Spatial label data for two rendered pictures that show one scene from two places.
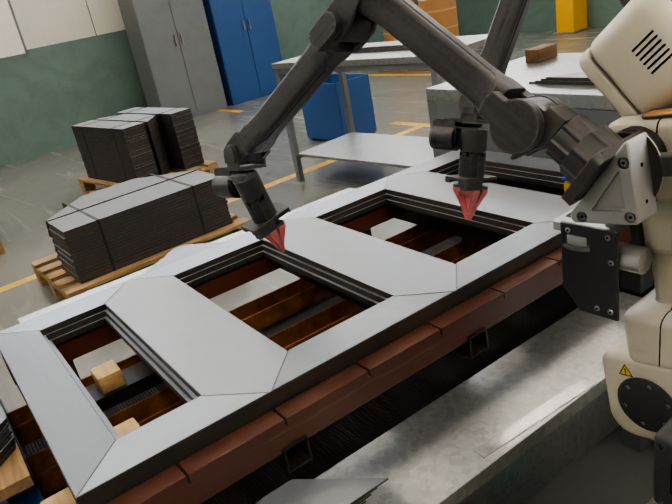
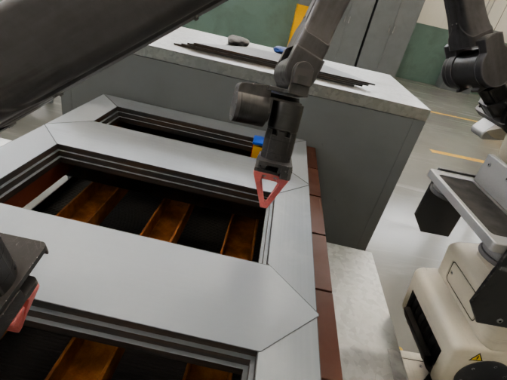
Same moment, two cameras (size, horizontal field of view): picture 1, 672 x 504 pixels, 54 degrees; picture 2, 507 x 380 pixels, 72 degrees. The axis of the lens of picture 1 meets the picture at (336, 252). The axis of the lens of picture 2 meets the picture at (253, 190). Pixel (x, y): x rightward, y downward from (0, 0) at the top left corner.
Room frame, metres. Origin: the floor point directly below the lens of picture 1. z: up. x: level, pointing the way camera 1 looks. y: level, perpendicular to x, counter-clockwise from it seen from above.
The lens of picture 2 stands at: (1.09, 0.20, 1.29)
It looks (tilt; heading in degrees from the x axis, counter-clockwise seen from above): 30 degrees down; 301
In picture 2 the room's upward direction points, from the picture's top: 13 degrees clockwise
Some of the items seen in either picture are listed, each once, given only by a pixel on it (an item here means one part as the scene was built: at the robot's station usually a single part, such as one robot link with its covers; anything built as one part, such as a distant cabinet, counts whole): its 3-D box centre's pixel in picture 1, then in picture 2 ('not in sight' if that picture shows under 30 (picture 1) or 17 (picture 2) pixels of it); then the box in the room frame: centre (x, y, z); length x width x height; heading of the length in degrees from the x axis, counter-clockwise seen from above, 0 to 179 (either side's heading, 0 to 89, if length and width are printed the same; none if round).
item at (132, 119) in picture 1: (139, 151); not in sight; (6.00, 1.60, 0.32); 1.20 x 0.80 x 0.65; 41
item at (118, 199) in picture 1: (136, 228); not in sight; (4.00, 1.22, 0.23); 1.20 x 0.80 x 0.47; 124
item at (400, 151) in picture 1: (387, 113); not in sight; (4.77, -0.56, 0.49); 1.60 x 0.70 x 0.99; 39
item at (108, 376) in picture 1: (107, 376); not in sight; (1.21, 0.52, 0.79); 0.06 x 0.05 x 0.04; 32
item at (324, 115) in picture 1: (337, 107); not in sight; (6.47, -0.28, 0.29); 0.61 x 0.43 x 0.57; 34
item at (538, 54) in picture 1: (541, 53); not in sight; (2.52, -0.91, 1.07); 0.12 x 0.06 x 0.05; 124
